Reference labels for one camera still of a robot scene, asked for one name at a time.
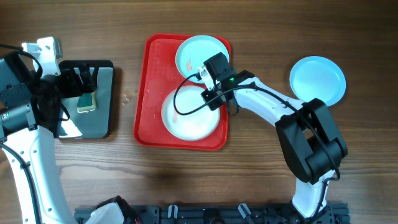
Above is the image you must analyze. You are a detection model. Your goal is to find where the green and yellow sponge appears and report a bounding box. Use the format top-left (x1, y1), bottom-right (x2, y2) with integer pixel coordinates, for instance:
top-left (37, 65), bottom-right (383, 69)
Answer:
top-left (76, 92), bottom-right (97, 113)

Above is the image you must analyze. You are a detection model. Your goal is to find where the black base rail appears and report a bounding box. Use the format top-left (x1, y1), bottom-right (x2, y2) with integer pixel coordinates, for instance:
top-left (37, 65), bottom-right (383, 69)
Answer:
top-left (74, 202), bottom-right (351, 224)

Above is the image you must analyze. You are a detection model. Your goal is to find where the white stained plate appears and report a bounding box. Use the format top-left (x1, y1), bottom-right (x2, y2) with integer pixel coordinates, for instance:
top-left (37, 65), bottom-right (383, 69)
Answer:
top-left (161, 85), bottom-right (221, 141)

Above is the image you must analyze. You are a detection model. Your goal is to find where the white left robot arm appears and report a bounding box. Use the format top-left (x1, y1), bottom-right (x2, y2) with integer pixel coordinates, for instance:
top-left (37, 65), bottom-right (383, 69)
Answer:
top-left (1, 51), bottom-right (114, 223)

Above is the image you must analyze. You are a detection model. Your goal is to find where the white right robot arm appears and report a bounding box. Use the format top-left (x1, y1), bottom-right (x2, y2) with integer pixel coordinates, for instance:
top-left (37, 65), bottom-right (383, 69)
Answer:
top-left (199, 68), bottom-right (348, 222)

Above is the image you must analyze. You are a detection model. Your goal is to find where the red plastic tray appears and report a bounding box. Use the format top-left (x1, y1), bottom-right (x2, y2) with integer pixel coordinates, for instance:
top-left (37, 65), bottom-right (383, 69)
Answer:
top-left (133, 34), bottom-right (228, 151)

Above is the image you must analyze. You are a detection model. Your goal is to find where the light blue stained plate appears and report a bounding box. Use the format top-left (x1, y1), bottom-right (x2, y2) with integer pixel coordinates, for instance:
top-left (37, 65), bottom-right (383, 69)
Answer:
top-left (175, 35), bottom-right (229, 78)

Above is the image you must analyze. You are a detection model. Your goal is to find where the black water tray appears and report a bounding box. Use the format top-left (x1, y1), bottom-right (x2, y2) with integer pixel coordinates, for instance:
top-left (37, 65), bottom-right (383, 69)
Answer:
top-left (57, 60), bottom-right (114, 139)

